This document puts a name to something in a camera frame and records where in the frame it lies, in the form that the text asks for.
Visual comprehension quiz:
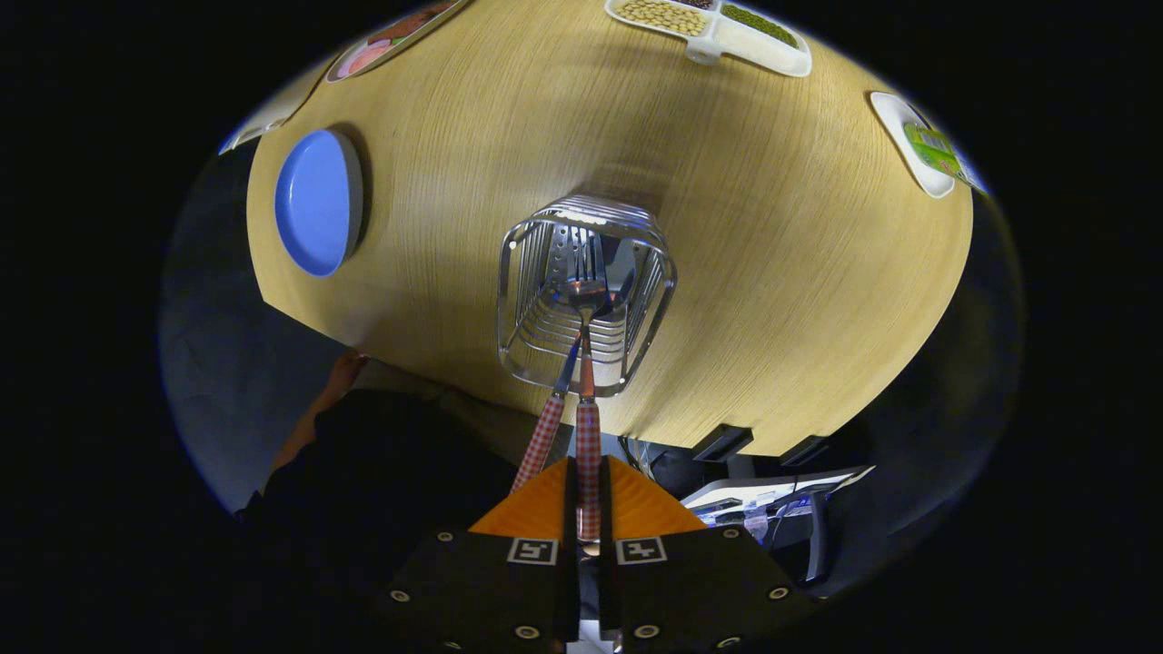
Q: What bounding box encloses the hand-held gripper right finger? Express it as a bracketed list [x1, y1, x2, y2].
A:
[598, 456, 814, 654]

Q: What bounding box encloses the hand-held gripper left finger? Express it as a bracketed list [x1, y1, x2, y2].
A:
[382, 456, 580, 654]

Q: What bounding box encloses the red checked handle fork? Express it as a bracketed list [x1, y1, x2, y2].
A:
[559, 223, 611, 543]

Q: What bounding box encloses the red checked handle spoon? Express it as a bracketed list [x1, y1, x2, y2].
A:
[511, 332, 584, 494]

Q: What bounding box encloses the black table clamp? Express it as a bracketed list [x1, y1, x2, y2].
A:
[779, 434, 832, 469]
[691, 423, 755, 464]

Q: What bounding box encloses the blue round plate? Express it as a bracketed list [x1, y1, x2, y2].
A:
[273, 128, 364, 278]

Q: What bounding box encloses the white square coaster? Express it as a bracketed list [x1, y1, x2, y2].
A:
[869, 91, 957, 200]

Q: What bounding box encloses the white divided dish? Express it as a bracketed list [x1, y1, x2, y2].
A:
[604, 0, 813, 78]

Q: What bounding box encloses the green label metal bottle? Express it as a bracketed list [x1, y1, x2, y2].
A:
[902, 121, 991, 196]

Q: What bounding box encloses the cream white toaster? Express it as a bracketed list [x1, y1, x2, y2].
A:
[218, 82, 305, 155]

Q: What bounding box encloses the white oval food plate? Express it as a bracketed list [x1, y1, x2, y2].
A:
[325, 0, 469, 84]

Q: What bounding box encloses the pile of yellow soybeans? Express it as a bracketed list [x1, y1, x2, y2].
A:
[616, 0, 707, 37]

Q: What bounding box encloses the brown meat piece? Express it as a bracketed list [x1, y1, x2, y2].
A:
[373, 9, 455, 42]

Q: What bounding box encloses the pile of green beans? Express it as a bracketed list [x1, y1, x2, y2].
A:
[722, 4, 800, 49]

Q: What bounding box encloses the steel wire basket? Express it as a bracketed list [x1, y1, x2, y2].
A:
[496, 194, 679, 399]

